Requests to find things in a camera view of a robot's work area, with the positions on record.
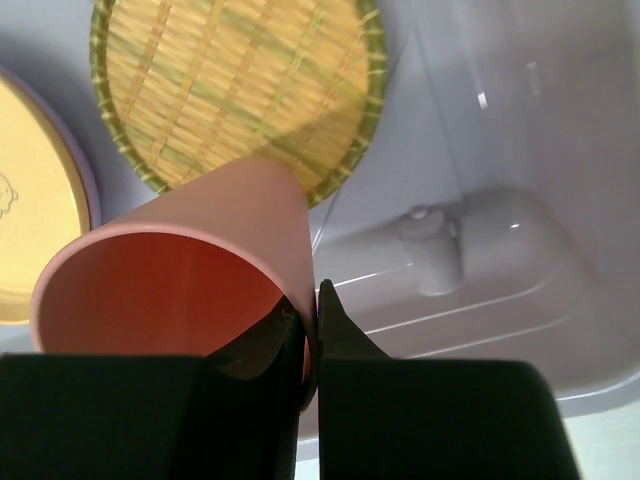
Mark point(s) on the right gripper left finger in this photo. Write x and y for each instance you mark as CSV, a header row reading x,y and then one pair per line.
x,y
233,414

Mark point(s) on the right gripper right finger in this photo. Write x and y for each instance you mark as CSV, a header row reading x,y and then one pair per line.
x,y
386,418

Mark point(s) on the salmon pink plastic cup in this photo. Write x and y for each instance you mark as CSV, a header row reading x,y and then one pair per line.
x,y
185,273

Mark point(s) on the cream yellow plastic plate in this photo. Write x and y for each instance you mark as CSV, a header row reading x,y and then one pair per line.
x,y
44,204

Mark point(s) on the woven bamboo plate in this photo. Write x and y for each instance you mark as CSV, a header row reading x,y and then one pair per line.
x,y
185,87

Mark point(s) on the lavender plastic bin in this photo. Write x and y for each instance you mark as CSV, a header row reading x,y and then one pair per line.
x,y
496,213

